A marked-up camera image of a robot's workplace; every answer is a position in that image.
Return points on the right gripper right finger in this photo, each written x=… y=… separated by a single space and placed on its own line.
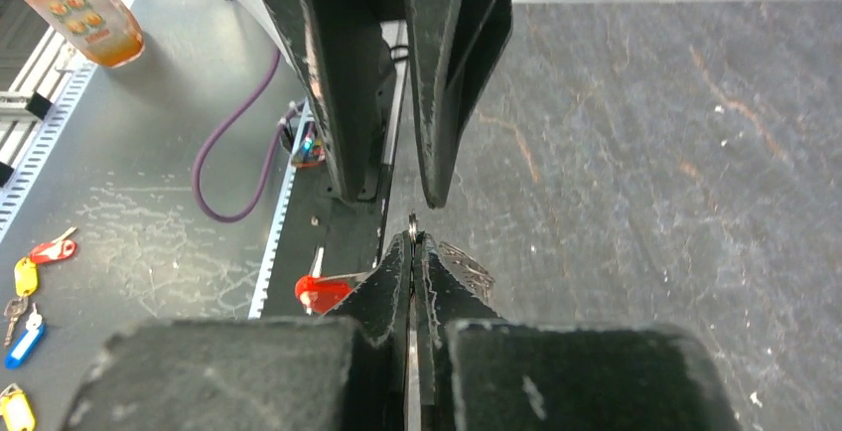
x=479 y=371

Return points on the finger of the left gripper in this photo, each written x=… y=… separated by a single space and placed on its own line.
x=454 y=47
x=338 y=52

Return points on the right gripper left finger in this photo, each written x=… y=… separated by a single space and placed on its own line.
x=341 y=371

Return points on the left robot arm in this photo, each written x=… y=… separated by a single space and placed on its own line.
x=338 y=52

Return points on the orange drink bottle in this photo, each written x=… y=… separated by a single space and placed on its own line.
x=104 y=31

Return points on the red key tag with key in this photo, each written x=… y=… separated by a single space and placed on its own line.
x=58 y=249

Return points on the blue white key tag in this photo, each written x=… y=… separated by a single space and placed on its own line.
x=35 y=329

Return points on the yellow key tag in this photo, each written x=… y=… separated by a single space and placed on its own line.
x=26 y=277
x=16 y=411

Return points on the bare metal key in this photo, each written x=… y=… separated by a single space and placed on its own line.
x=14 y=309

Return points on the slotted cable duct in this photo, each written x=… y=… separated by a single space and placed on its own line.
x=262 y=282

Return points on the aluminium frame rail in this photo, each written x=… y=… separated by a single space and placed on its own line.
x=57 y=72

